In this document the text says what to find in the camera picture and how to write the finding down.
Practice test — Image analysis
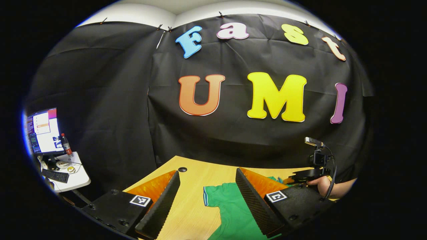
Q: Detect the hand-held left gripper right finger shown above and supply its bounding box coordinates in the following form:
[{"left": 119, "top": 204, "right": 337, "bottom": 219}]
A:
[{"left": 235, "top": 167, "right": 336, "bottom": 238}]

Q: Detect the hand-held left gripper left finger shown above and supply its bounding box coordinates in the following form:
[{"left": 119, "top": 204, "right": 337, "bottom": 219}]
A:
[{"left": 80, "top": 170, "right": 181, "bottom": 240}]

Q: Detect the green T-shirt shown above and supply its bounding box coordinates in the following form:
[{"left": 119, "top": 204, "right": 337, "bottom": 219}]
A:
[{"left": 203, "top": 176, "right": 291, "bottom": 240}]

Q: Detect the black keyboard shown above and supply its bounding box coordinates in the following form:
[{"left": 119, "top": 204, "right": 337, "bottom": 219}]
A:
[{"left": 41, "top": 168, "right": 70, "bottom": 184}]

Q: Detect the red-capped drink bottle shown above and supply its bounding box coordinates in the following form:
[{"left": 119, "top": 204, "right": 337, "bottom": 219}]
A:
[{"left": 61, "top": 133, "right": 73, "bottom": 157}]

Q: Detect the black backdrop cloth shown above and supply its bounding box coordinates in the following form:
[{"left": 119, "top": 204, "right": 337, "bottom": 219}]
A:
[{"left": 25, "top": 13, "right": 376, "bottom": 200}]

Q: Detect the computer monitor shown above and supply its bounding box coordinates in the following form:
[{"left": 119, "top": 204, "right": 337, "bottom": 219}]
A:
[{"left": 26, "top": 107, "right": 66, "bottom": 171}]

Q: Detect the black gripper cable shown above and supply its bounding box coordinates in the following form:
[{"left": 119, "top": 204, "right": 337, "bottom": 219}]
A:
[{"left": 324, "top": 145, "right": 338, "bottom": 201}]

